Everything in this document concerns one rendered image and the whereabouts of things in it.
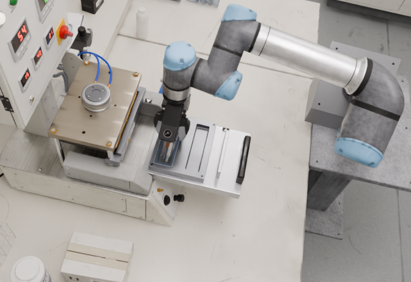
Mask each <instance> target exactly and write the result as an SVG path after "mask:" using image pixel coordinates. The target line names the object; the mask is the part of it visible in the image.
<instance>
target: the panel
mask: <svg viewBox="0 0 411 282"><path fill-rule="evenodd" d="M182 187H183V186H182V185H177V184H172V183H169V182H165V181H161V180H157V179H155V180H154V184H153V186H152V190H151V192H150V193H151V195H152V196H153V197H154V198H155V200H156V201H157V202H158V203H159V205H161V207H162V208H163V210H164V211H165V212H166V213H167V214H168V215H169V217H170V218H171V220H172V221H174V217H175V214H176V210H177V206H178V203H179V202H178V201H174V195H178V194H181V191H182ZM166 196H169V197H170V203H169V204H168V205H166V204H165V197H166Z"/></svg>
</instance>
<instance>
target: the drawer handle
mask: <svg viewBox="0 0 411 282"><path fill-rule="evenodd" d="M250 142H251V137H250V136H247V135H246V136H245V137H244V140H243V147H242V154H241V157H240V164H239V170H238V175H237V178H236V183H239V184H242V183H243V180H244V177H245V171H246V164H247V160H248V153H249V149H250Z"/></svg>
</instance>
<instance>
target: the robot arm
mask: <svg viewBox="0 0 411 282"><path fill-rule="evenodd" d="M256 17H257V13H256V12H255V11H253V10H251V9H249V8H247V7H244V6H241V5H238V4H229V5H228V6H227V8H226V11H225V13H224V15H223V18H222V20H221V24H220V27H219V29H218V32H217V35H216V37H215V41H214V43H213V46H212V49H211V51H210V54H209V57H208V60H206V59H203V58H200V57H197V56H196V52H195V49H194V47H192V46H191V45H190V44H189V43H187V42H183V41H176V42H172V43H171V44H169V45H168V46H167V47H166V49H165V56H164V59H163V78H161V80H160V81H161V82H162V83H163V85H162V91H163V98H164V99H163V102H162V104H161V107H162V108H160V110H159V111H157V113H156V114H155V117H154V126H155V129H156V131H157V133H158V137H159V139H160V140H162V141H166V142H169V143H173V142H175V141H176V138H177V132H179V134H178V136H179V141H182V140H184V139H185V137H186V135H187V133H188V131H189V129H190V121H189V120H188V118H186V116H187V115H186V114H185V113H186V112H187V111H188V108H189V105H190V98H191V94H190V92H191V88H192V87H193V88H195V89H197V90H200V91H203V92H205V93H208V94H210V95H213V96H214V97H218V98H222V99H224V100H227V101H230V100H233V99H234V98H235V96H236V94H237V91H238V89H239V87H240V83H241V81H242V77H243V75H242V74H241V73H240V72H239V71H238V70H237V68H238V66H239V63H240V60H241V58H242V54H243V52H244V51H246V52H249V53H251V54H254V55H256V56H259V57H262V58H264V59H268V60H270V61H273V62H276V63H278V64H281V65H284V66H286V67H289V68H291V69H294V70H297V71H299V72H302V73H305V74H307V75H311V76H313V77H316V78H318V79H321V80H324V81H327V82H329V83H332V84H335V85H337V86H340V87H342V90H343V93H344V95H345V97H346V99H348V101H350V105H349V107H348V109H347V111H346V114H345V116H344V119H343V121H342V123H341V126H340V128H339V129H338V134H337V139H336V140H335V145H334V147H333V151H334V152H335V153H336V154H338V155H341V156H343V157H346V158H348V159H351V160H353V161H356V162H358V163H361V164H363V165H366V166H368V167H370V168H376V167H378V165H379V163H380V162H381V161H382V160H383V155H384V153H385V151H386V148H387V146H388V143H389V142H390V139H391V137H392V135H393V133H394V130H395V128H396V126H397V124H398V122H399V119H400V117H401V116H402V113H403V110H404V104H405V101H404V94H403V91H402V89H401V87H400V85H399V83H398V81H397V79H396V78H395V77H394V76H393V74H392V73H391V72H390V71H389V70H387V69H386V68H385V67H384V66H383V65H381V64H380V63H378V62H376V61H374V60H372V59H369V58H366V57H362V58H359V59H356V58H353V57H351V56H348V55H346V54H343V53H340V52H338V51H335V50H332V49H329V48H327V47H324V46H322V45H319V44H316V43H314V42H310V41H309V40H305V39H303V38H300V37H297V36H295V35H292V34H289V33H287V32H284V31H281V30H279V29H276V28H273V27H271V26H268V25H266V24H263V23H260V22H258V21H256Z"/></svg>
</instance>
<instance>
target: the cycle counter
mask: <svg viewBox="0 0 411 282"><path fill-rule="evenodd" d="M26 34H27V30H26V26H25V24H23V25H22V27H21V29H20V30H19V31H18V34H17V35H16V36H15V38H14V39H13V42H14V44H15V48H16V50H17V48H18V47H19V45H20V43H21V42H22V40H23V39H24V37H25V35H26Z"/></svg>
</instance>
